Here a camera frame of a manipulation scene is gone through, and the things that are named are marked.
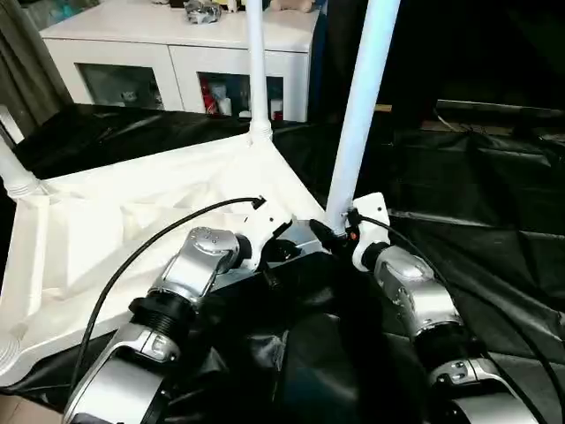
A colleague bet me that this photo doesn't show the red bottle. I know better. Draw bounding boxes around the red bottle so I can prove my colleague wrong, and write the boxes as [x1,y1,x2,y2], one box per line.
[202,78,216,114]

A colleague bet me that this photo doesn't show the white cabinet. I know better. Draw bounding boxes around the white cabinet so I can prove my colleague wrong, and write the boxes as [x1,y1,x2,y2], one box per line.
[40,0,320,123]

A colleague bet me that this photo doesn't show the white plastic table leg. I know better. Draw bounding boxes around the white plastic table leg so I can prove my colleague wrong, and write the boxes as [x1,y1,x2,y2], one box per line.
[0,132,41,197]
[245,0,275,144]
[325,0,403,232]

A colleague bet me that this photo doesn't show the white plastic table top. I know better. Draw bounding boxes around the white plastic table top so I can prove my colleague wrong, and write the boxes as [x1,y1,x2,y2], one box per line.
[0,132,335,388]

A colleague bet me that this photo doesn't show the silver metal rail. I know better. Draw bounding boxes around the silver metal rail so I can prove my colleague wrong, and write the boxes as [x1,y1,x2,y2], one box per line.
[437,97,565,117]

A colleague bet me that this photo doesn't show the grey curtain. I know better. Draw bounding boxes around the grey curtain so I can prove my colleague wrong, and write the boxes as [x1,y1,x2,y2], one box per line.
[0,0,73,138]

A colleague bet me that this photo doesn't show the pink plush toy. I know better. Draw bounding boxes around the pink plush toy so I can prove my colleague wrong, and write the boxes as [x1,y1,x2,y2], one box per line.
[269,0,320,13]

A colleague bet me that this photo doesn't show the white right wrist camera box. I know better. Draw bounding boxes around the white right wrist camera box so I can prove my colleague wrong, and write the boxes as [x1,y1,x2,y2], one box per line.
[343,192,391,271]

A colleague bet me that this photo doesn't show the black mat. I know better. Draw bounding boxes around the black mat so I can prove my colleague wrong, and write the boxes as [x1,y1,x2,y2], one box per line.
[0,102,565,424]

